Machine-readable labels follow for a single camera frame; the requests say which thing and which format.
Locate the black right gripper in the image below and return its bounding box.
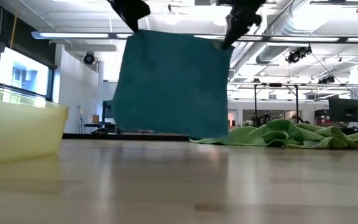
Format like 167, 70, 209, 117
216, 0, 267, 50

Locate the teal microfiber towel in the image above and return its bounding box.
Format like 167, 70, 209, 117
112, 29, 234, 140

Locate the green microfiber towel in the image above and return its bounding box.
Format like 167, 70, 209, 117
189, 119, 307, 147

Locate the yellow translucent plastic basket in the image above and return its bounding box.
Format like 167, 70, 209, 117
0, 86, 70, 166

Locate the black ceiling spotlight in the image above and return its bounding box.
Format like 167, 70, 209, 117
83, 51, 97, 66

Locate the bright window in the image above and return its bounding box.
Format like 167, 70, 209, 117
0, 46, 54, 99

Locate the black computer monitor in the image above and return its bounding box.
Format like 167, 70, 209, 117
328, 98, 358, 123

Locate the silver air duct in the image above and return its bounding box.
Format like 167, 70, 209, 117
230, 0, 312, 66

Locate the black ceiling camera cluster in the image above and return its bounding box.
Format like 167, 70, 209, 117
285, 45, 313, 64

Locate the black aluminium table frame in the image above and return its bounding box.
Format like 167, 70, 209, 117
62, 126, 358, 151

